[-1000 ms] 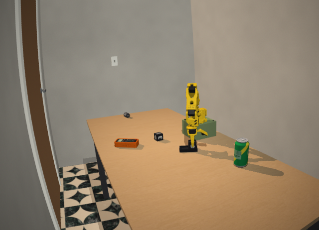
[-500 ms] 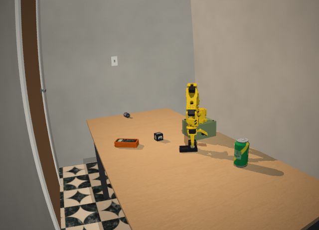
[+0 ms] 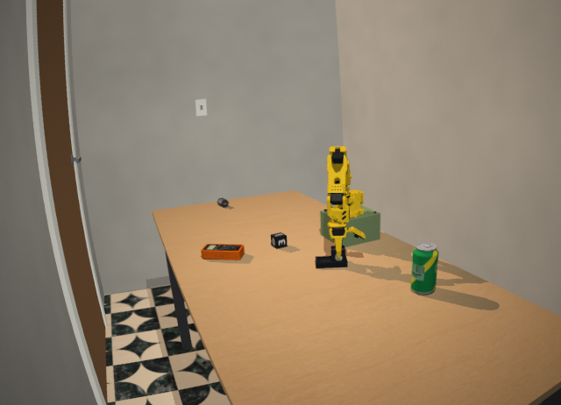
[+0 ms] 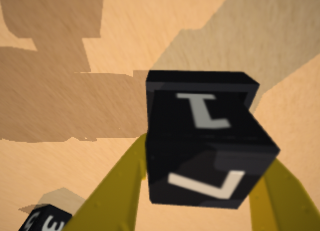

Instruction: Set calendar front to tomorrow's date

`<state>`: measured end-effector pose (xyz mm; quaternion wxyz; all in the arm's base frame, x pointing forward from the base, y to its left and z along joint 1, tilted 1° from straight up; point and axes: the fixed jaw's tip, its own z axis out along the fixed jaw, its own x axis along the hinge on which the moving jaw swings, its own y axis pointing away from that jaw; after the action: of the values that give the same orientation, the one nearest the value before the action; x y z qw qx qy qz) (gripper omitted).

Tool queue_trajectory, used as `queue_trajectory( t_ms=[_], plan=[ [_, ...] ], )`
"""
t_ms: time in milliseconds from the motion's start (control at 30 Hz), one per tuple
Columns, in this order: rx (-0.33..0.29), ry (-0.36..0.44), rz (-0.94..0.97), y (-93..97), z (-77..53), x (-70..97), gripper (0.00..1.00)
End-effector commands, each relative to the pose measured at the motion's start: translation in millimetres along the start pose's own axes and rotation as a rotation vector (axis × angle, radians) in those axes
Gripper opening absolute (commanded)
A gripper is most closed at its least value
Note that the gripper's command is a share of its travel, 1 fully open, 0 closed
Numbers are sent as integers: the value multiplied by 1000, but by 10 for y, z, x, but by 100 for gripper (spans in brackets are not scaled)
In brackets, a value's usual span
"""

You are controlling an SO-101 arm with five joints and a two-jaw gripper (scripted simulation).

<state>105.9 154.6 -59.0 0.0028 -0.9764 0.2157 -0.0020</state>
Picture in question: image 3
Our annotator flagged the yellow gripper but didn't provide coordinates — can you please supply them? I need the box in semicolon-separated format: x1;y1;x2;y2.
328;219;366;259

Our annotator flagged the green drink can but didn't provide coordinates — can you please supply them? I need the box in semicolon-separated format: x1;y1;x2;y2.
410;242;438;295

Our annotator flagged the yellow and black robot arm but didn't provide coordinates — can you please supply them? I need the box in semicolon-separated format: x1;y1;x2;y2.
327;146;364;224

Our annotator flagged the orange digital multimeter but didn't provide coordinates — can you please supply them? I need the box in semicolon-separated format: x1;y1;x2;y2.
201;244;245;260

